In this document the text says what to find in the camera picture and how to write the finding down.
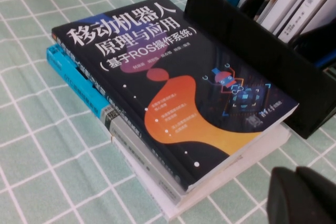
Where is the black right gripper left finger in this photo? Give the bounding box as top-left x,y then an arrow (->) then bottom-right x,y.
266,166 -> 306,224

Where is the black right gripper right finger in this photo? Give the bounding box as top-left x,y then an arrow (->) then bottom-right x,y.
295,165 -> 336,224

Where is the black mobile robot book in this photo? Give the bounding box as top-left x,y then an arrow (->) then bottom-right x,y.
51,0 -> 300,193

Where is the bright blue softcover book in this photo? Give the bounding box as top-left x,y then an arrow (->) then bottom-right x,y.
313,49 -> 336,69

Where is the black mesh book holder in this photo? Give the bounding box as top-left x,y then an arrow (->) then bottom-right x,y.
183,0 -> 336,140

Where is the white plain spine book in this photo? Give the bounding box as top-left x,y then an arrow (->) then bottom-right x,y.
267,0 -> 320,35

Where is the white car suspension book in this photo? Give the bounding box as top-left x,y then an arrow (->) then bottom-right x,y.
277,0 -> 336,44

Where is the blue and grey book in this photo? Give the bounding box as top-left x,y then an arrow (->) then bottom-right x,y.
46,45 -> 184,205

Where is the green checked tablecloth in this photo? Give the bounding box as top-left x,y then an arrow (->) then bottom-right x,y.
0,0 -> 336,224

